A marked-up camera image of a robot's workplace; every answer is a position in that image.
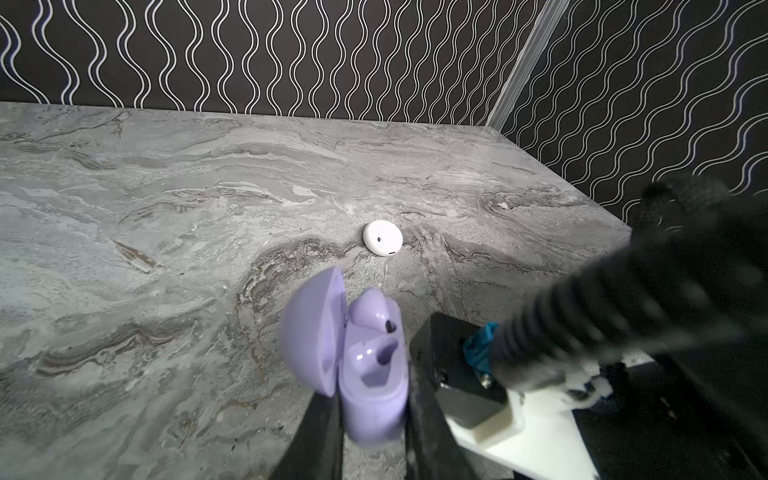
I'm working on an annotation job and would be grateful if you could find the purple earbud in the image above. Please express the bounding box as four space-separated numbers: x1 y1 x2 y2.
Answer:
349 287 401 334

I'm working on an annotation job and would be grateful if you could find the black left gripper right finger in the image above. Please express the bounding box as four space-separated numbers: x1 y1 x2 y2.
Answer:
405 362 478 480

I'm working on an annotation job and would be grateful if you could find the purple earbud charging case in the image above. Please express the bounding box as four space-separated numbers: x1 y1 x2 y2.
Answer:
279 267 409 446

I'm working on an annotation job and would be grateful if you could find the white earbud charging case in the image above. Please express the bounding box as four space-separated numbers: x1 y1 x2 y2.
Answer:
363 220 403 257

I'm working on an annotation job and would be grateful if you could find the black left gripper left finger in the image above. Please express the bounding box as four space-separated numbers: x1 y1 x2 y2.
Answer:
270 393 344 479

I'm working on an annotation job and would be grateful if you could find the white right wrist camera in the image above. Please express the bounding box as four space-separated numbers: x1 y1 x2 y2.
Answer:
410 313 629 479

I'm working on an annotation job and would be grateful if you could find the black corrugated cable conduit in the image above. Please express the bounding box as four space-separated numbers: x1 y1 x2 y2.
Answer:
479 173 768 391

